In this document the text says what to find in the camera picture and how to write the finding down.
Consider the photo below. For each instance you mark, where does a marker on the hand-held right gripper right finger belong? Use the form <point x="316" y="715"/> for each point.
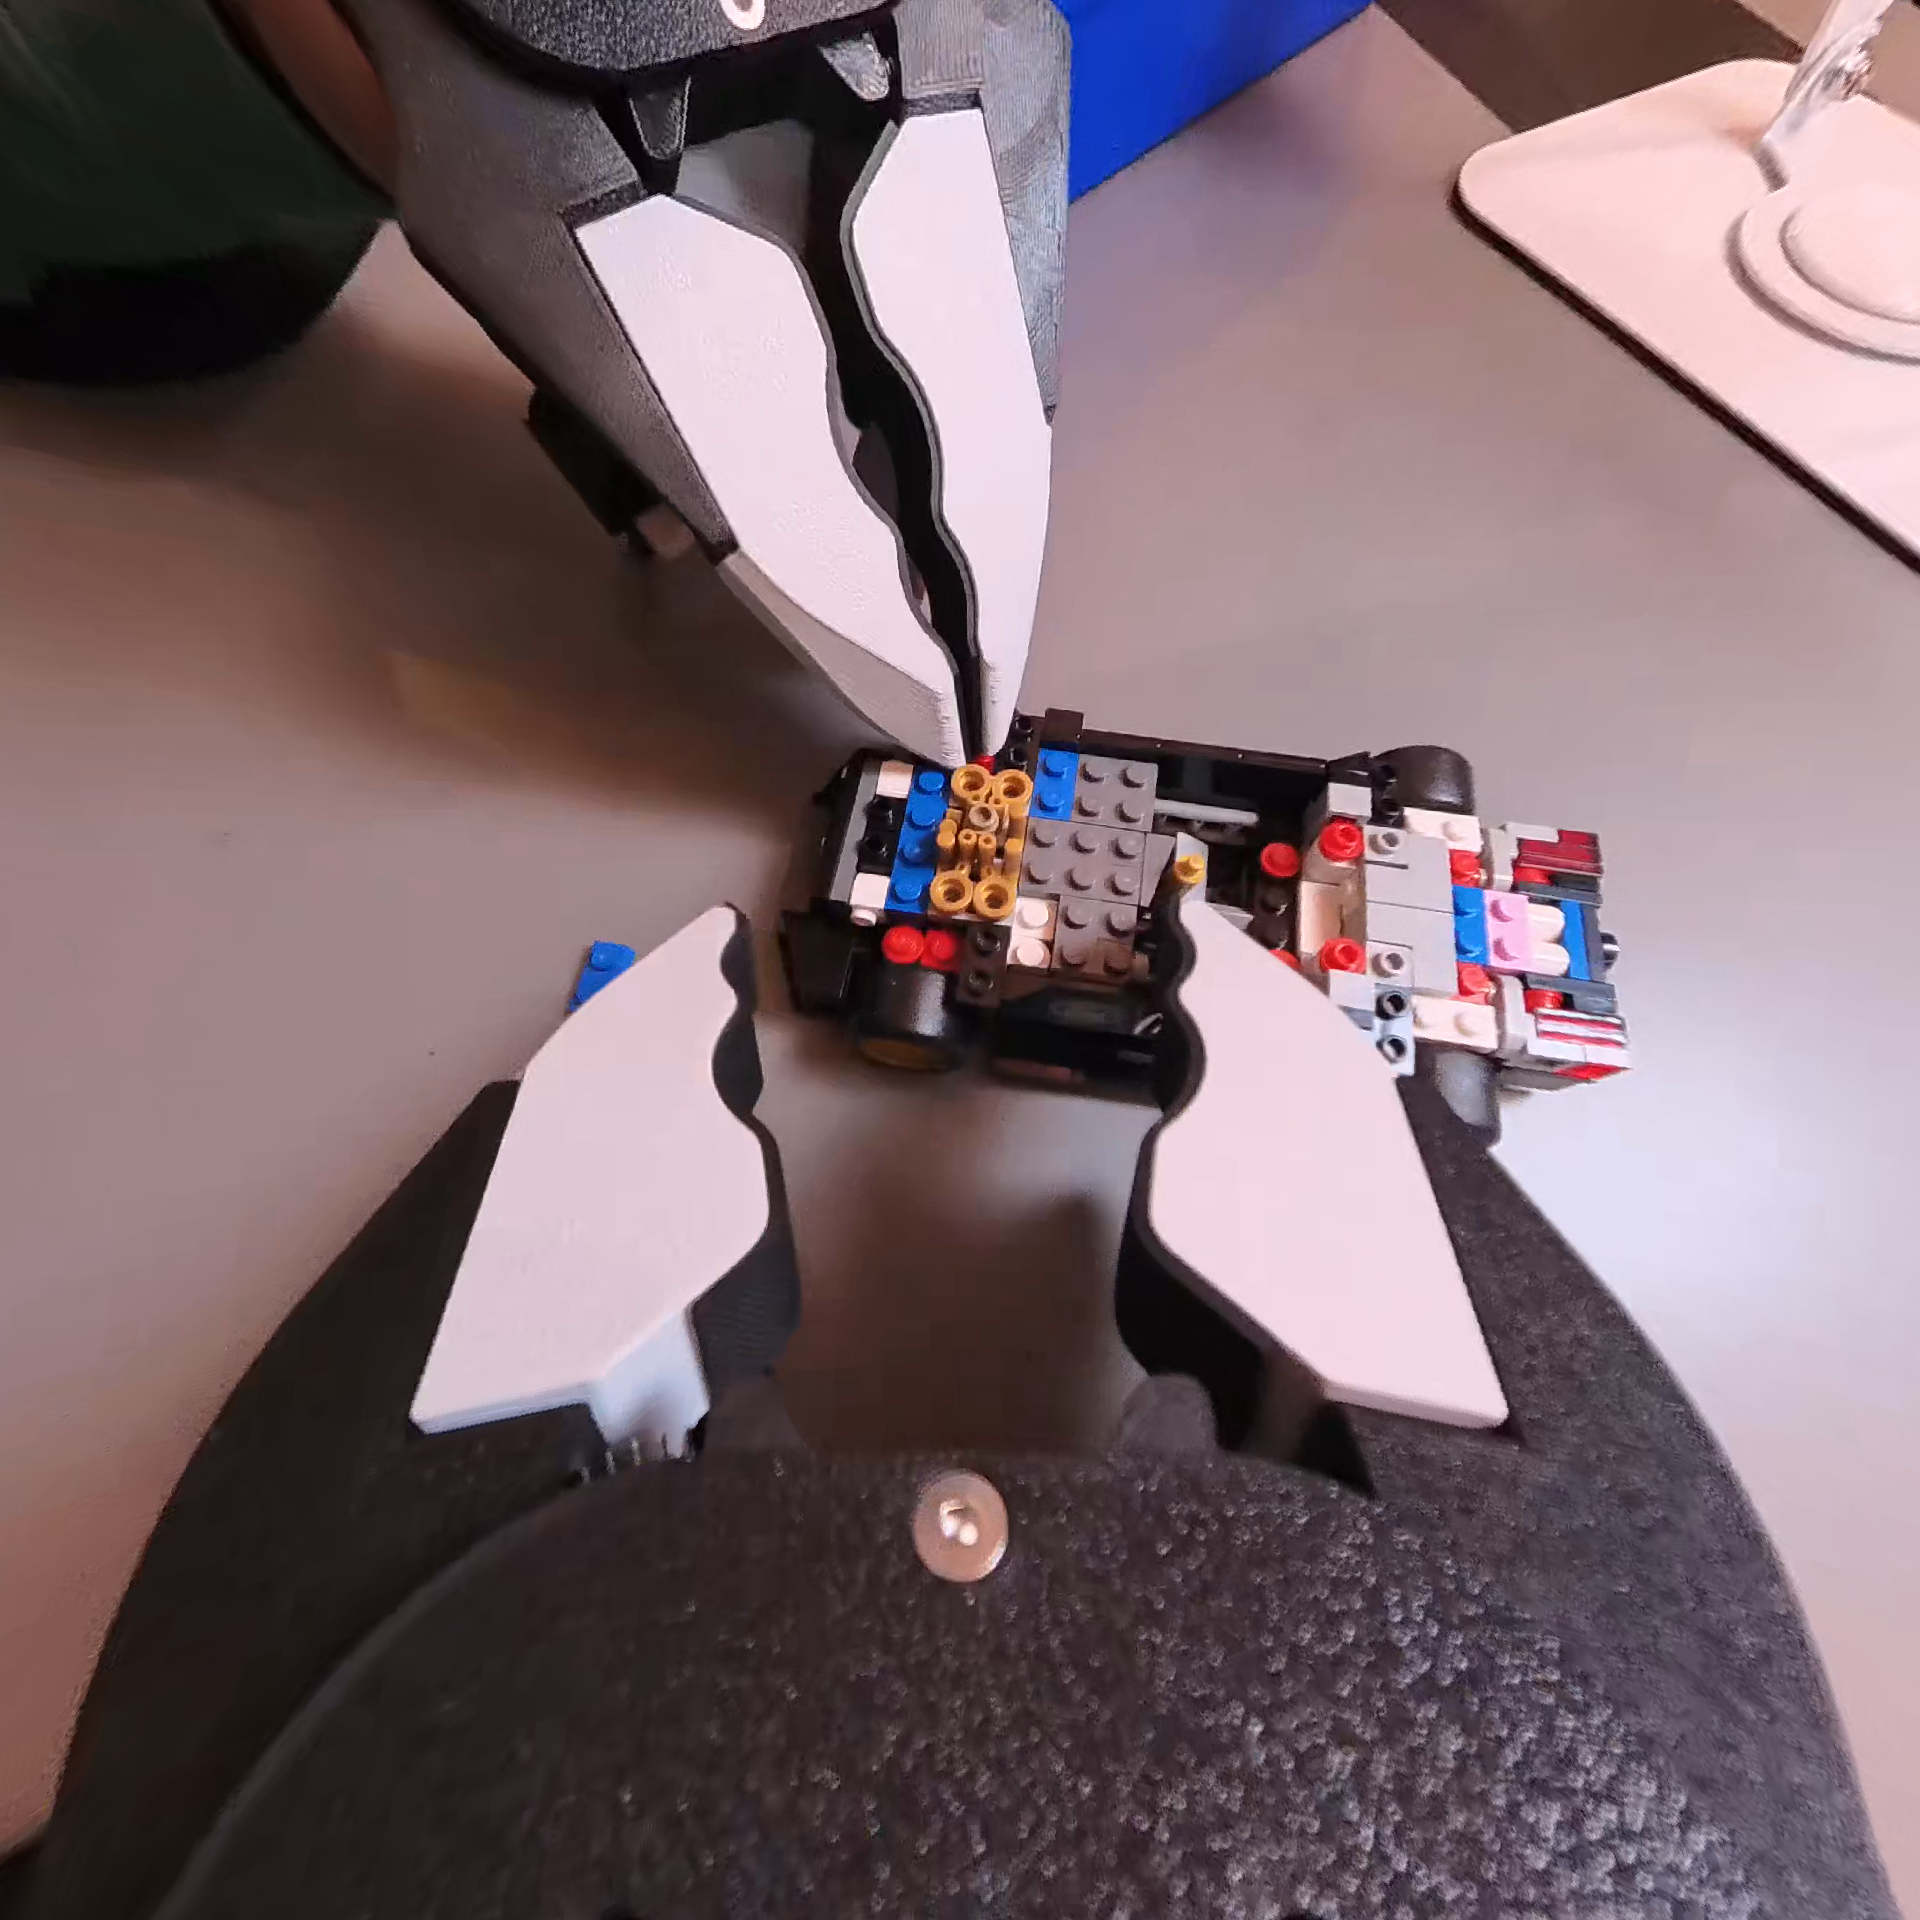
<point x="1307" y="1201"/>

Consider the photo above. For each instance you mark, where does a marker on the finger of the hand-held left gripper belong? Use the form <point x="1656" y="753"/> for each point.
<point x="720" y="389"/>
<point x="960" y="330"/>

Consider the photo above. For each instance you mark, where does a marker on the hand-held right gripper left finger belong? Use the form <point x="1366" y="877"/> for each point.
<point x="600" y="1201"/>

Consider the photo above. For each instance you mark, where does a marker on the blue plastic bin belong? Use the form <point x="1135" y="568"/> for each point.
<point x="1186" y="75"/>

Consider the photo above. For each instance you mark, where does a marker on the black lego car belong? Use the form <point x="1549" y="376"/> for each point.
<point x="1095" y="856"/>

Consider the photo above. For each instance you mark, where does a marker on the person's left forearm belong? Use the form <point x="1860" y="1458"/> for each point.
<point x="119" y="180"/>

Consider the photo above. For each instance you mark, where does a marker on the blue lego plate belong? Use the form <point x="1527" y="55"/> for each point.
<point x="605" y="967"/>

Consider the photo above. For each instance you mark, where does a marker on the person's left hand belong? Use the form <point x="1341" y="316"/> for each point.
<point x="323" y="59"/>

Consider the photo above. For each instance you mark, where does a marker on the white booklet stand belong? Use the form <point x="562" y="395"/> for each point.
<point x="1694" y="271"/>

